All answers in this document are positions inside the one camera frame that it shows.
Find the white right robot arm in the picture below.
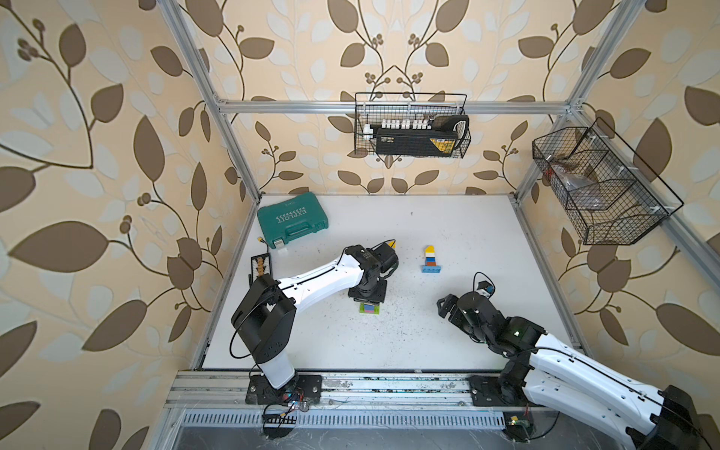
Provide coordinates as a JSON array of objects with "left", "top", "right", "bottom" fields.
[{"left": 437, "top": 290, "right": 708, "bottom": 449}]

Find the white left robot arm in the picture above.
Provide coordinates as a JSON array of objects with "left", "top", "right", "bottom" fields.
[{"left": 231, "top": 239, "right": 399, "bottom": 406}]

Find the green plastic tool case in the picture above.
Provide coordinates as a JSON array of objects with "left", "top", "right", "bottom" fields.
[{"left": 257, "top": 192, "right": 329, "bottom": 249}]

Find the black parallel charging board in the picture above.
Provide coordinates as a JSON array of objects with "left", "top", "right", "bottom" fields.
[{"left": 249, "top": 252, "right": 272, "bottom": 283}]

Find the black battery charger in basket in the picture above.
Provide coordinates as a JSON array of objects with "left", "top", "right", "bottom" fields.
[{"left": 355, "top": 114, "right": 472, "bottom": 159}]

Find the plastic bag in basket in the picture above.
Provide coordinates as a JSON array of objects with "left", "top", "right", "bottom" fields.
[{"left": 549, "top": 162, "right": 597, "bottom": 199}]

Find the red black cable yellow plug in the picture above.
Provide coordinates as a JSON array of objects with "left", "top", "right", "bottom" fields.
[{"left": 258, "top": 237, "right": 270, "bottom": 253}]

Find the black wire basket back wall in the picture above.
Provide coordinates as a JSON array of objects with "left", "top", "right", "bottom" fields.
[{"left": 352, "top": 91, "right": 472, "bottom": 159}]

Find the black wire basket wall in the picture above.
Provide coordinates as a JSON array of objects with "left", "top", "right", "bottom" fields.
[
  {"left": 352, "top": 91, "right": 472, "bottom": 159},
  {"left": 532, "top": 117, "right": 684, "bottom": 246}
]

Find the black wire basket right wall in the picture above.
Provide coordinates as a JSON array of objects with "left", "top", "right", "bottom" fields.
[{"left": 532, "top": 117, "right": 684, "bottom": 246}]

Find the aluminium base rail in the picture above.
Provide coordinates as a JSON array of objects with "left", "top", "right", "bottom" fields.
[{"left": 162, "top": 369, "right": 634, "bottom": 431}]

